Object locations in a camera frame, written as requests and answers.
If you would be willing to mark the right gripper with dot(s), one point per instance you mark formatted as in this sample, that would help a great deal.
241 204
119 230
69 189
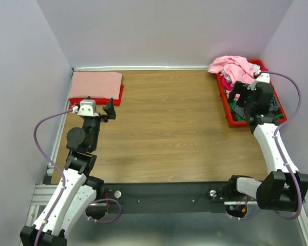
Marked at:
239 88

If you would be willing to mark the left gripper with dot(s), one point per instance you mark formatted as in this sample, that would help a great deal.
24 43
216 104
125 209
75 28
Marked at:
110 109

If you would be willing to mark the light pink t-shirt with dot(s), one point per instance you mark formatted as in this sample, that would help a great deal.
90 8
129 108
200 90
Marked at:
237 68

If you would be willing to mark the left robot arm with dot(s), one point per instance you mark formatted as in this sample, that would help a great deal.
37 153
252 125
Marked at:
77 189

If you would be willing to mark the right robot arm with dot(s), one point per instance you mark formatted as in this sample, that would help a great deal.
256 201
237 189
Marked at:
284 188

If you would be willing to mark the green garment in bin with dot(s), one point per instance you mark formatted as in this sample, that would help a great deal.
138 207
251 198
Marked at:
240 112

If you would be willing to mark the magenta garment in bin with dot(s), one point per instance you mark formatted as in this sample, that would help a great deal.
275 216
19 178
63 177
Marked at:
227 85

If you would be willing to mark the folded pink t-shirt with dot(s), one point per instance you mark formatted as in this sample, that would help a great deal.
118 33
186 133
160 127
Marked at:
96 84

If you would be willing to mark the red plastic bin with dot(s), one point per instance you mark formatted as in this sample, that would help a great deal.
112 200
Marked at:
262 96

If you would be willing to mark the grey garment in bin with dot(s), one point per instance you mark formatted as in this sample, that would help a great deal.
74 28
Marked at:
274 105

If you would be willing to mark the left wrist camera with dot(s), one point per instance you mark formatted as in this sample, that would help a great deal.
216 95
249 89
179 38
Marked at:
86 108

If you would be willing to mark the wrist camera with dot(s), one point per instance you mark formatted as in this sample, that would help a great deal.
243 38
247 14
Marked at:
260 77
86 108

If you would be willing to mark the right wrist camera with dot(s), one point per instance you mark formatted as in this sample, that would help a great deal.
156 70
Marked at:
260 77

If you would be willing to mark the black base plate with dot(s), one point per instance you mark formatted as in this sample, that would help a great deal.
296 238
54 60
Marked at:
172 197

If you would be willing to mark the aluminium frame rail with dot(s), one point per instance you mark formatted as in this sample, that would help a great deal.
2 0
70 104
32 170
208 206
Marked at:
43 191

